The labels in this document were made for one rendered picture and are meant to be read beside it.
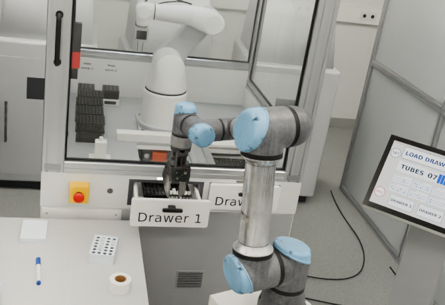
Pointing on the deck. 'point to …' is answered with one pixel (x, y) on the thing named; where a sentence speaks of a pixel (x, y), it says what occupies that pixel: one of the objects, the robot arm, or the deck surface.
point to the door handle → (57, 38)
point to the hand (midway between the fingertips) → (173, 193)
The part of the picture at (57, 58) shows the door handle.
